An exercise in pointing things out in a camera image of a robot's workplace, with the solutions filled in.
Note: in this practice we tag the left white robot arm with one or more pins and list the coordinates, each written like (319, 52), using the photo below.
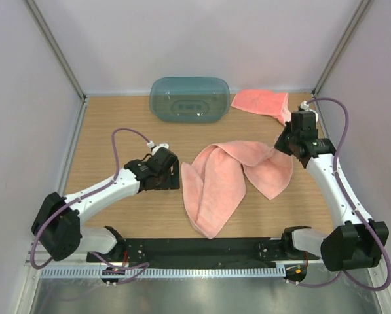
(59, 224)

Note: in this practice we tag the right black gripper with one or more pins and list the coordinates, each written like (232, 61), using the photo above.
(279, 144)

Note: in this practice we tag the long pink towel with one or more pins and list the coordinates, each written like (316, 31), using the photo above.
(214, 184)

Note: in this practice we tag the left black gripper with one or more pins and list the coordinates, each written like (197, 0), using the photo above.
(172, 182)

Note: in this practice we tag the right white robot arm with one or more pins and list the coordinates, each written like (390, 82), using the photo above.
(351, 244)

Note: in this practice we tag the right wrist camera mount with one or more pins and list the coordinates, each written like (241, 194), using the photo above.
(304, 106)

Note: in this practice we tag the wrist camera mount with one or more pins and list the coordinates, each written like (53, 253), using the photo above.
(304, 106)
(155, 147)

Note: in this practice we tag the slotted white cable duct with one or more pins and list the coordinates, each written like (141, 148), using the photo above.
(101, 272)

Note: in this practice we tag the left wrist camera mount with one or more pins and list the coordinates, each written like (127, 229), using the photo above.
(155, 147)

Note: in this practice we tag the right aluminium frame post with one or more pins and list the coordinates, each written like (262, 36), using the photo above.
(346, 37)

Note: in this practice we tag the aluminium frame post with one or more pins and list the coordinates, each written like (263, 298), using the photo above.
(346, 37)
(44, 28)

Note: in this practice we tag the left aluminium frame post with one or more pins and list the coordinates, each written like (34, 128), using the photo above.
(44, 28)

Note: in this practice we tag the teal translucent plastic bin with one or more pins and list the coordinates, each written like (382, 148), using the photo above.
(189, 99)

